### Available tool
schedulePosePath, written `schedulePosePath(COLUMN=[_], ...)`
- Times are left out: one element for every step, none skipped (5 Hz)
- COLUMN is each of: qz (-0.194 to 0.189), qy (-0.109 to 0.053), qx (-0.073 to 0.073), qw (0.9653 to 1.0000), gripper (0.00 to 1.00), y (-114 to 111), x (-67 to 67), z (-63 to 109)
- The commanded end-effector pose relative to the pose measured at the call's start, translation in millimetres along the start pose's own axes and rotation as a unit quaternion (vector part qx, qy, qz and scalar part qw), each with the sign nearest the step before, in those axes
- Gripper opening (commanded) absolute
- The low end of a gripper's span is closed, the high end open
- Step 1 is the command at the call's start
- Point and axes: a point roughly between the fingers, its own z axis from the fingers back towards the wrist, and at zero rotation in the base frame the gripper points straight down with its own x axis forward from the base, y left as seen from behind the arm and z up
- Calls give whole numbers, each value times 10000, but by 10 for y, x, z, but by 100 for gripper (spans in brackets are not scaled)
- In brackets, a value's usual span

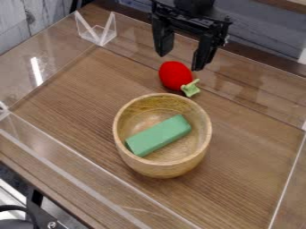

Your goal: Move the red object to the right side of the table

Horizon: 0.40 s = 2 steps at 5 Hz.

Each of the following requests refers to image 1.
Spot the wooden bowl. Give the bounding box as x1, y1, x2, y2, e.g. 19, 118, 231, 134
112, 93, 212, 179

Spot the red plush strawberry toy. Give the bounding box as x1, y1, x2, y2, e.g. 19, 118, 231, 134
159, 61, 199, 98

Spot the clear acrylic corner bracket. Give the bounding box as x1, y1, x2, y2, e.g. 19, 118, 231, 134
73, 12, 118, 47

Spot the green rectangular block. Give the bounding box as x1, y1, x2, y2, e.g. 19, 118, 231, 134
124, 114, 191, 157

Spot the black table leg bracket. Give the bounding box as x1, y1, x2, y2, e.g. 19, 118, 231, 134
27, 190, 68, 229

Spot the black cable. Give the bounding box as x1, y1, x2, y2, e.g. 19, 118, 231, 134
0, 204, 40, 229

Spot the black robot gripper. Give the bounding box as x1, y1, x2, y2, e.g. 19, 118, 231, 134
151, 0, 232, 71

